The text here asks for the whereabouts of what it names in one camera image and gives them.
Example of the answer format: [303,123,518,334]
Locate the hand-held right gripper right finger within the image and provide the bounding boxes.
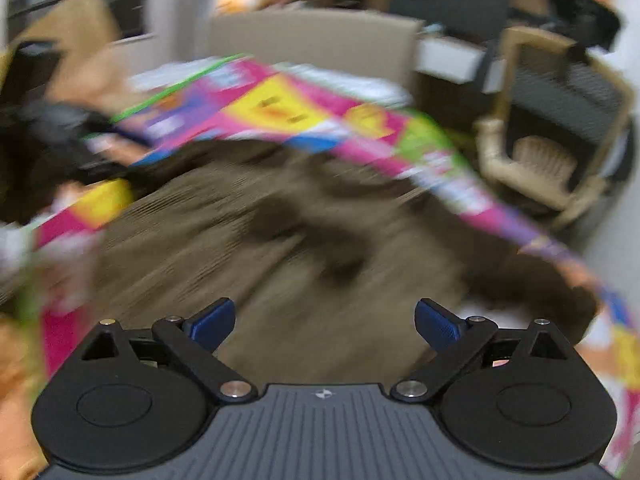
[390,298,572,404]

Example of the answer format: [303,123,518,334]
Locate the brown knitted garment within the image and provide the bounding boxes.
[94,139,603,392]

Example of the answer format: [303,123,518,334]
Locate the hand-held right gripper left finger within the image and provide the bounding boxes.
[81,297,258,405]

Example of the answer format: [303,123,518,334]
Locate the beige mesh office chair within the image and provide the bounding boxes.
[472,0,637,232]

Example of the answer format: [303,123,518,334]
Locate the colourful printed blanket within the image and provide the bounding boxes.
[0,54,640,472]

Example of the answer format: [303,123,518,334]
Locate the beige upholstered panel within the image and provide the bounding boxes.
[206,10,426,102]

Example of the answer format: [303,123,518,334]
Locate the brown cardboard box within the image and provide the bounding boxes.
[9,0,127,111]

